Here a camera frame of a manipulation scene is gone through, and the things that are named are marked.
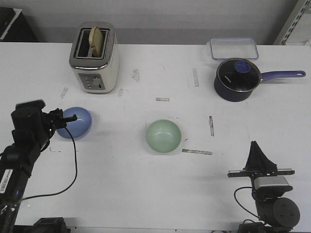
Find blue bowl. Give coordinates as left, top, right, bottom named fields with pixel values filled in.
left=63, top=107, right=92, bottom=140

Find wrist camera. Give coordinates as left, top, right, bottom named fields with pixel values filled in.
left=11, top=100, right=46, bottom=133
left=254, top=176, right=289, bottom=190

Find white metal shelf upright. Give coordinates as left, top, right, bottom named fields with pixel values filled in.
left=273, top=0, right=311, bottom=46

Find black box in corner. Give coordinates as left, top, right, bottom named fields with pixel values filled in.
left=0, top=7, right=39, bottom=42

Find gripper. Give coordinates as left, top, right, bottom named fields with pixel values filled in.
left=36, top=108, right=77, bottom=146
left=227, top=141, right=295, bottom=200

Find dark blue saucepan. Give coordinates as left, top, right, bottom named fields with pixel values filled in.
left=214, top=58, right=306, bottom=102

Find green bowl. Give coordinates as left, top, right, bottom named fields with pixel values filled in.
left=145, top=119, right=182, bottom=154

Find slice of toast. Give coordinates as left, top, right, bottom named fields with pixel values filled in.
left=88, top=27, right=104, bottom=57

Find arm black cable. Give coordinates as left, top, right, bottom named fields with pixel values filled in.
left=18, top=127, right=78, bottom=202
left=234, top=186, right=259, bottom=219

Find glass pot lid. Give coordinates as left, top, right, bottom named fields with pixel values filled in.
left=216, top=58, right=261, bottom=92

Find clear plastic food container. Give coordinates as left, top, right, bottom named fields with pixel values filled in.
left=207, top=37, right=259, bottom=60

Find cream and silver toaster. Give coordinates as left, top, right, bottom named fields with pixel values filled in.
left=69, top=22, right=120, bottom=94

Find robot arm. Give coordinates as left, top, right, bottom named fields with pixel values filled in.
left=227, top=141, right=300, bottom=233
left=0, top=107, right=77, bottom=233

